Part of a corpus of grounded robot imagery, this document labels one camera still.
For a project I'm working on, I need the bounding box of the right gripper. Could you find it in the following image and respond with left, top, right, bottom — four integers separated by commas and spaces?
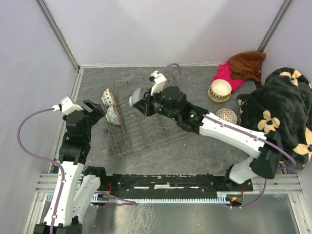
134, 86, 179, 121

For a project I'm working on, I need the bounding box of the grey speckled bowl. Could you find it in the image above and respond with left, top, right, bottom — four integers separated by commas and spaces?
129, 87, 146, 107

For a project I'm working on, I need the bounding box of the grey wire dish rack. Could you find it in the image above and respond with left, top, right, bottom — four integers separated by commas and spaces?
102, 75, 189, 158

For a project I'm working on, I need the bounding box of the yellow dotted bowl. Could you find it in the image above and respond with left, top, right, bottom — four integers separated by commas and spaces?
208, 87, 231, 103

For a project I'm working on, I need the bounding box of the red lattice pattern bowl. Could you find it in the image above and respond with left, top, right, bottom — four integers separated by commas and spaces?
210, 79, 232, 99

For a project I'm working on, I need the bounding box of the multicolour scale pattern bowl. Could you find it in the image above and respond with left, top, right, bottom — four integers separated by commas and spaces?
216, 108, 238, 124

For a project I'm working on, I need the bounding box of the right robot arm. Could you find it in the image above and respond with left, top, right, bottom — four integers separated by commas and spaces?
129, 86, 282, 191

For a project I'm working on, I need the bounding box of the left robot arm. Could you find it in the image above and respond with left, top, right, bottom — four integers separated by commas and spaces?
33, 97, 108, 234

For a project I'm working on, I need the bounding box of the green diamond pattern bowl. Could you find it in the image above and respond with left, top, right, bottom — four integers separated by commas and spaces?
101, 88, 115, 106

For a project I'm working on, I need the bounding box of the red green dotted bowl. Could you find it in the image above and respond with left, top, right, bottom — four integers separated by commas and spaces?
105, 104, 121, 126

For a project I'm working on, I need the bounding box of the pink cloth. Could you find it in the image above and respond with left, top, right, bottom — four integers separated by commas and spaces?
212, 61, 244, 93

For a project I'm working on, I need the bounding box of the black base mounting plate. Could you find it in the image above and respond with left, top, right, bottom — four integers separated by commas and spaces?
99, 174, 253, 200

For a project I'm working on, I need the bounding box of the brown cloth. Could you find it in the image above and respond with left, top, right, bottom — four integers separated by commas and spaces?
228, 51, 266, 88

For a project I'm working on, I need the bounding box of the black floral blanket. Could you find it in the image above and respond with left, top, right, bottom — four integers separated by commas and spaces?
237, 67, 312, 170

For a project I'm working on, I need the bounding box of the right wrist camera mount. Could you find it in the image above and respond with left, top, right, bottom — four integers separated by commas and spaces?
149, 70, 167, 96

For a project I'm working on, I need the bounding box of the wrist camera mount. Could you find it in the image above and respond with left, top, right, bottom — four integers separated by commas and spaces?
52, 96, 83, 115
149, 70, 167, 96

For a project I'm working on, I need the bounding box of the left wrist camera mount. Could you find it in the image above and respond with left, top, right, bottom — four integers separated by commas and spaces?
52, 96, 83, 115

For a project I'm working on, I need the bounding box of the light blue cable duct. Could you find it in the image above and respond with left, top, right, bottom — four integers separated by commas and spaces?
91, 194, 243, 205

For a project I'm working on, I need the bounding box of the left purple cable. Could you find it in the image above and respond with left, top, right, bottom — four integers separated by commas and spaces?
16, 107, 136, 234

